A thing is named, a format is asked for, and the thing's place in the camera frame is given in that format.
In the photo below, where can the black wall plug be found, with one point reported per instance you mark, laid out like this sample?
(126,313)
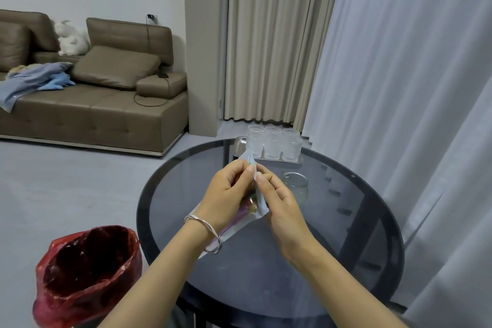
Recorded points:
(152,18)

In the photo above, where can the person's left hand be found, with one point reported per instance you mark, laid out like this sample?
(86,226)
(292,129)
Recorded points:
(217,201)

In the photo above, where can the ribbed clear drinking glass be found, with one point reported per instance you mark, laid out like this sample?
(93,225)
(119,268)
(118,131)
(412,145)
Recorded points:
(273,143)
(291,145)
(256,141)

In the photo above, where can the person's right forearm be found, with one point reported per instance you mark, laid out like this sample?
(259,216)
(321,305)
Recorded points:
(346,293)

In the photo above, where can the round clear glass cup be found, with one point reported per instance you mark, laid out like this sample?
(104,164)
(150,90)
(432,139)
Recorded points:
(296,187)

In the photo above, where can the brown square sofa cushion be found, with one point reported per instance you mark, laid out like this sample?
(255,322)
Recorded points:
(13,47)

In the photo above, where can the white sheer curtain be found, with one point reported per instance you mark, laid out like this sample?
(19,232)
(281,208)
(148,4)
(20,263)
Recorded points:
(403,108)

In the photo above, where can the silver metal tray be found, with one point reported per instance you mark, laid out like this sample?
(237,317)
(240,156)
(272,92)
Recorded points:
(240,145)

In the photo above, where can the beige pleated curtain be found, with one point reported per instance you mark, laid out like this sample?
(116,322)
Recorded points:
(269,39)

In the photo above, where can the white plush toy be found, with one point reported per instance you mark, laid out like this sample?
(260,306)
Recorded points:
(73,41)

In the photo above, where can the person's left forearm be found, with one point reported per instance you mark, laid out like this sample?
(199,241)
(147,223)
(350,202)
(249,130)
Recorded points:
(165,281)

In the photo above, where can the person's right thumb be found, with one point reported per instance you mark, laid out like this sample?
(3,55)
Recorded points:
(263,189)

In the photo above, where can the clear plastic zip packet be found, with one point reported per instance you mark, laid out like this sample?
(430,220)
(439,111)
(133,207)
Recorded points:
(246,221)

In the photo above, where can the brown leather sofa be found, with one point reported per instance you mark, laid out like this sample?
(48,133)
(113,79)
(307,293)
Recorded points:
(96,116)

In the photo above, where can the person's right hand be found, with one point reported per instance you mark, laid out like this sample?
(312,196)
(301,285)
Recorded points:
(284,220)

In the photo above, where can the blue crumpled cloth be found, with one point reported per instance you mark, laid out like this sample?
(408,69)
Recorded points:
(34,80)

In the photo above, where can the person's left thumb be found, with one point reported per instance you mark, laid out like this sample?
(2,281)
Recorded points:
(246,178)

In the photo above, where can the brown sofa pillow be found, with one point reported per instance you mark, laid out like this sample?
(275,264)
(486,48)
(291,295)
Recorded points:
(115,66)

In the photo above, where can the trash bin with red bag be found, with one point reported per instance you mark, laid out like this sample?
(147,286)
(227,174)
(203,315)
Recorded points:
(84,274)

